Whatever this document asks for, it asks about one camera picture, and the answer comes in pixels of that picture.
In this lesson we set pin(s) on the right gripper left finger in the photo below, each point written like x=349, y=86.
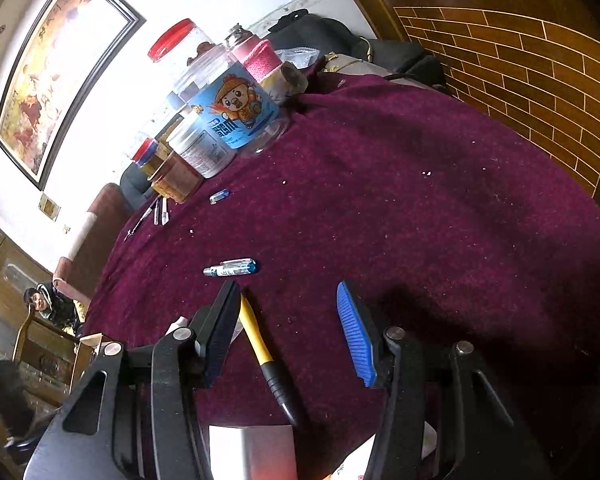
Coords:
x=132, y=415

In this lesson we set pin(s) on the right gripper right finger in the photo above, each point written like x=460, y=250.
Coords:
x=442, y=418

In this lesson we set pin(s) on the white rectangular power bank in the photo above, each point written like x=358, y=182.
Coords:
x=252, y=453

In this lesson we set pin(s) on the yellow black pen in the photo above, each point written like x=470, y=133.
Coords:
x=273, y=377

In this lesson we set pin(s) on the blue silver clear pen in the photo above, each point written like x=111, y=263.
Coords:
x=235, y=267

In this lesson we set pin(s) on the cardboard box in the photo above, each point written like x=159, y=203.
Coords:
x=88, y=347

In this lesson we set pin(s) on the white small dropper bottle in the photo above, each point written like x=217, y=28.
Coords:
x=181, y=322

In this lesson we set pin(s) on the person in background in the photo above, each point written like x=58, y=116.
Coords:
x=54, y=307

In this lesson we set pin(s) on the brown chair back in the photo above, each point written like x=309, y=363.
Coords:
x=89, y=244

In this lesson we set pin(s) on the metal tweezers tools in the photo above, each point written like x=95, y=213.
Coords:
x=158, y=211

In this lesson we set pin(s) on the maroon tablecloth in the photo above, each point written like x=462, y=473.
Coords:
x=446, y=222

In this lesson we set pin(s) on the dark grey sofa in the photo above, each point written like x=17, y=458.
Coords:
x=135, y=187

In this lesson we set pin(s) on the amber honey jar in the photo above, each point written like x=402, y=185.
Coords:
x=176, y=179

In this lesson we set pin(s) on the red blue lid jar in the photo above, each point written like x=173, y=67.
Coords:
x=151, y=155

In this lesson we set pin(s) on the white label jar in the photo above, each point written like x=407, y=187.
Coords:
x=202, y=148

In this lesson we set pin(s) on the large cartoon label clear jar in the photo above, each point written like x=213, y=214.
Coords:
x=230, y=102

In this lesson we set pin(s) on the red lid clear jar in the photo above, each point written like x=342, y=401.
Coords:
x=175, y=50

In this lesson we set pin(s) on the pink cup stack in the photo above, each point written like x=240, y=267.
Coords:
x=257, y=56

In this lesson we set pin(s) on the black bag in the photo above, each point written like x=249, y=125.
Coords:
x=303, y=29

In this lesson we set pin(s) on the wooden brick pattern counter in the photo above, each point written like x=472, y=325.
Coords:
x=534, y=65

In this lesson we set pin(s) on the framed wall painting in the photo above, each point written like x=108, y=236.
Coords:
x=66, y=50

